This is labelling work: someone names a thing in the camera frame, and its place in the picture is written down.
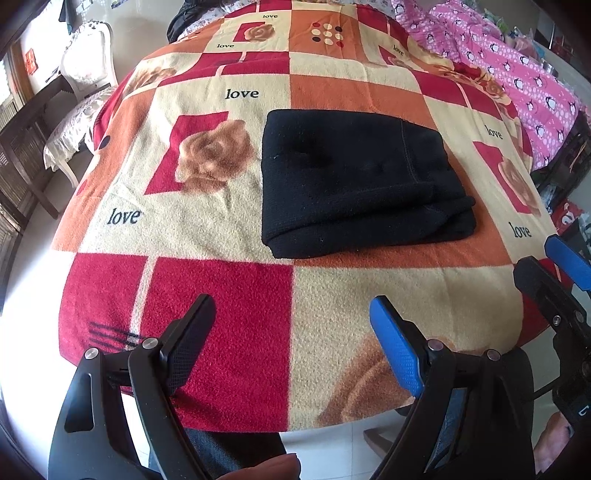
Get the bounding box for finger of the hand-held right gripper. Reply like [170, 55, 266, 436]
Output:
[544, 234, 591, 292]
[513, 256, 585, 329]

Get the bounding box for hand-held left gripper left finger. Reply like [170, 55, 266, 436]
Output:
[48, 294, 218, 480]

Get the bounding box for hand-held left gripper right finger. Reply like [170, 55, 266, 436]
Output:
[368, 295, 537, 480]

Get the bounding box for black pants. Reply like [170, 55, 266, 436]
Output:
[260, 109, 477, 259]

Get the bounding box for person's right hand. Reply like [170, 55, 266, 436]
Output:
[534, 410, 576, 470]

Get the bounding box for person's left hand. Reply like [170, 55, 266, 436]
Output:
[216, 453, 302, 480]

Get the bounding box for red bag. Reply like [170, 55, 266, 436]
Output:
[549, 198, 583, 237]

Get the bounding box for red orange printed blanket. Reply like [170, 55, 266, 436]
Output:
[51, 0, 561, 433]

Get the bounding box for pink printed cloth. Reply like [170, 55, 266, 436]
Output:
[392, 0, 580, 172]

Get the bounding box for dark wooden desk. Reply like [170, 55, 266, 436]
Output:
[0, 73, 95, 222]

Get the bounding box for white chair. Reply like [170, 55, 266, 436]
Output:
[43, 21, 118, 186]

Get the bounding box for dark cloth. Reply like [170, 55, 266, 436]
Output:
[166, 0, 223, 43]

